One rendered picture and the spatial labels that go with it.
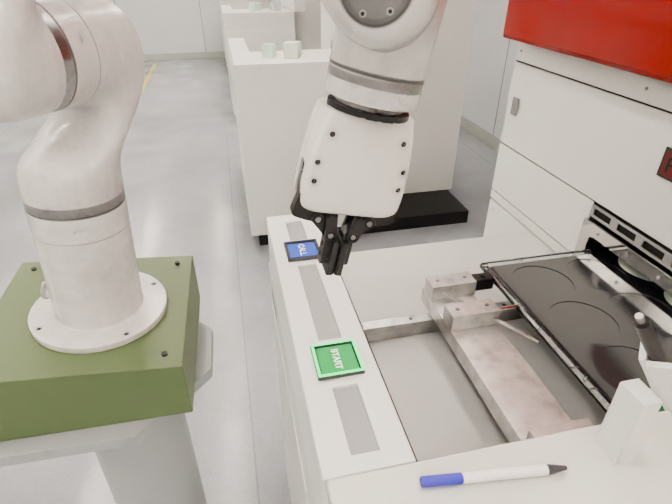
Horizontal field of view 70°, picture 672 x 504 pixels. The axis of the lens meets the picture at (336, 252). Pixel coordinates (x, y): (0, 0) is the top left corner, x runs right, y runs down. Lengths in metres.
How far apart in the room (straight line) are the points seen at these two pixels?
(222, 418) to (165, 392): 1.10
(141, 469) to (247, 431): 0.86
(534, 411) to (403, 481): 0.26
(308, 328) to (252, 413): 1.19
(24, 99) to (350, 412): 0.46
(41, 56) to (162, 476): 0.70
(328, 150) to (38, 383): 0.49
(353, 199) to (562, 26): 0.70
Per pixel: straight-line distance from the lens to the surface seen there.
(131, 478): 0.97
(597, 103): 1.05
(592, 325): 0.84
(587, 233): 1.06
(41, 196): 0.66
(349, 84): 0.41
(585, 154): 1.07
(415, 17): 0.33
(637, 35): 0.92
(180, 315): 0.77
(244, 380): 1.93
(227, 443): 1.75
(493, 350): 0.77
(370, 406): 0.55
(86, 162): 0.65
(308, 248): 0.80
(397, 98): 0.41
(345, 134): 0.43
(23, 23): 0.57
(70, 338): 0.76
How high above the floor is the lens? 1.38
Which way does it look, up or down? 32 degrees down
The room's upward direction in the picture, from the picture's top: straight up
